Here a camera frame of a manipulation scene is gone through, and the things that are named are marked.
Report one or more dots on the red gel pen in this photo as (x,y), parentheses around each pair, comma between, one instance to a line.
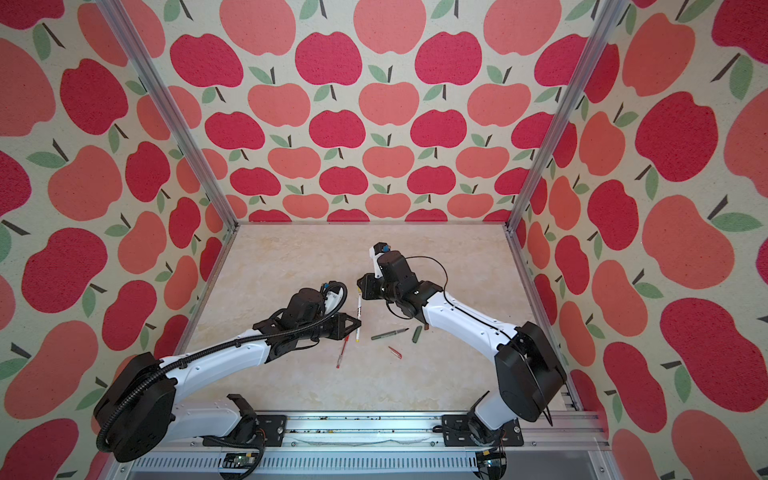
(342,352)

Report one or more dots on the clear red pen cap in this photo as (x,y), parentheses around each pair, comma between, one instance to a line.
(395,352)

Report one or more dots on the aluminium frame post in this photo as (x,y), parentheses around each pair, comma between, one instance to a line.
(604,27)
(130,40)

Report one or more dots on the green pen cap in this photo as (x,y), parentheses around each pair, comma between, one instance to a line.
(416,334)

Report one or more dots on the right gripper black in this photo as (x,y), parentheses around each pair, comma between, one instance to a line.
(372,285)

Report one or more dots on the white pen yellow end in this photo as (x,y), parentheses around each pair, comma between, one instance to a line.
(358,316)

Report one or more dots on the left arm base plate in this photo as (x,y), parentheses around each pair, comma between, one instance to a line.
(252,432)

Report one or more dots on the left aluminium frame post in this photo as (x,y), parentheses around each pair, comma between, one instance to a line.
(130,40)

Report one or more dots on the green pen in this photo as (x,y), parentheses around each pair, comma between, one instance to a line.
(388,334)

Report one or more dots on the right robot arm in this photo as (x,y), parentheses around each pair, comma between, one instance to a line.
(528,371)

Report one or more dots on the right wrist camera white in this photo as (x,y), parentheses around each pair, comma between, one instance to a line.
(376,251)

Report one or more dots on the aluminium front rail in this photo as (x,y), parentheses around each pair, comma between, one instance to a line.
(389,445)

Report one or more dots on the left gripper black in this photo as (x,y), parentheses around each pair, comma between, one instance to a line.
(330,325)

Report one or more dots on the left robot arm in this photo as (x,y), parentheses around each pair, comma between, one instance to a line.
(137,411)

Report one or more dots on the right aluminium frame post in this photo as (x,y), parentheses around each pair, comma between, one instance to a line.
(604,27)

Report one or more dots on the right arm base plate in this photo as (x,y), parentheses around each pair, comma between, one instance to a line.
(465,430)

